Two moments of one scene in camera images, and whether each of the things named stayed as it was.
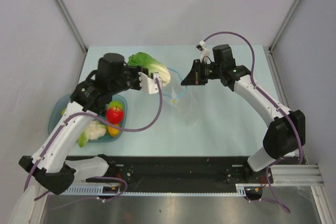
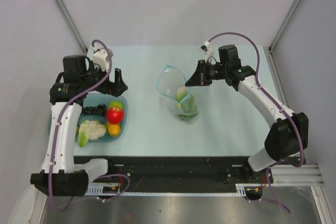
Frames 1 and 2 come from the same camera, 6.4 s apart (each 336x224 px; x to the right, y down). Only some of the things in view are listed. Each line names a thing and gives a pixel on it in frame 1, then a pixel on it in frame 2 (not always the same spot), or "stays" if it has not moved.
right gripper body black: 204,72 stays
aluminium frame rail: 296,175 stays
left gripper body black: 130,77 to 96,75
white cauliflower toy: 96,129 stays
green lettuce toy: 154,66 to 186,102
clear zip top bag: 179,100 stays
